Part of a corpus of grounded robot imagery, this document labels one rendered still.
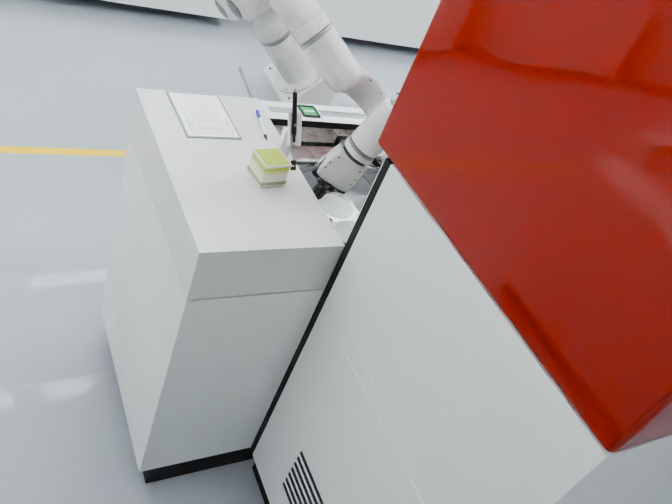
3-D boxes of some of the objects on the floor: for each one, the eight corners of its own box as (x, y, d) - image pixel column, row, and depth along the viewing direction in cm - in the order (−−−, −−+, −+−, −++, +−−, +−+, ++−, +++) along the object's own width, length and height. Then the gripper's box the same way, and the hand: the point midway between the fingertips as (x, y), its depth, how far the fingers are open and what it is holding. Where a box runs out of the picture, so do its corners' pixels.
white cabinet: (396, 425, 237) (503, 273, 187) (135, 486, 188) (185, 301, 138) (329, 299, 276) (403, 145, 226) (97, 322, 226) (126, 131, 176)
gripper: (335, 142, 152) (289, 190, 161) (381, 175, 158) (335, 220, 167) (335, 126, 157) (291, 174, 167) (380, 159, 164) (335, 203, 173)
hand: (317, 192), depth 166 cm, fingers closed
